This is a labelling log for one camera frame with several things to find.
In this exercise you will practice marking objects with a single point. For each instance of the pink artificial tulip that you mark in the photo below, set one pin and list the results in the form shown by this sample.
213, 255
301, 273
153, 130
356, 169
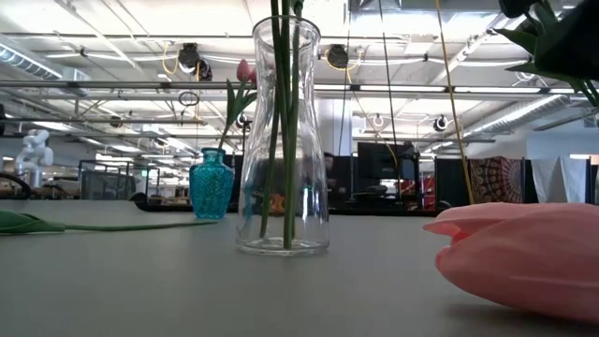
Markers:
253, 77
515, 262
243, 70

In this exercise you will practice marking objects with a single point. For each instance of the green plant leaves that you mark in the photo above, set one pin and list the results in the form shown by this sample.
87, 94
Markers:
515, 7

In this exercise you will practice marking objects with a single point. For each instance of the tall clear glass carafe vase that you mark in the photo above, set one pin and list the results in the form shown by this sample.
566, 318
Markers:
311, 187

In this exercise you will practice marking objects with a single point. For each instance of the teal textured glass vase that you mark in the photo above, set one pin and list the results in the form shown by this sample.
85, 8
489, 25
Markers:
210, 187

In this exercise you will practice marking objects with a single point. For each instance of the person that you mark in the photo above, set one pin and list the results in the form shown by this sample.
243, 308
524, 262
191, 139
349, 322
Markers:
330, 161

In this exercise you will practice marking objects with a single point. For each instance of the black partition panel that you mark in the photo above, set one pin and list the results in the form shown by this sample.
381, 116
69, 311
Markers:
349, 173
449, 182
528, 182

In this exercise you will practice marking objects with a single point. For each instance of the black monitor on stand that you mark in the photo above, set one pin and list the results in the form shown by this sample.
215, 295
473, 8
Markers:
379, 161

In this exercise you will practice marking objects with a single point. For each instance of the red patterned tapestry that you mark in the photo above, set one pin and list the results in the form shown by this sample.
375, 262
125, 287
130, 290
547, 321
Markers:
496, 180

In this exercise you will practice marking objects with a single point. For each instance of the white hanging cloth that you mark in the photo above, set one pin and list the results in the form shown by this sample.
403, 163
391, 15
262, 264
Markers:
559, 180

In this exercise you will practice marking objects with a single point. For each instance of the white robot figure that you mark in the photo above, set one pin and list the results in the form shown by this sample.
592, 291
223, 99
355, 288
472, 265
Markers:
35, 150

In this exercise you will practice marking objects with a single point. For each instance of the green stemmed artificial tulip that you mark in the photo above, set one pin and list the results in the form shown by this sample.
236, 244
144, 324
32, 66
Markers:
28, 224

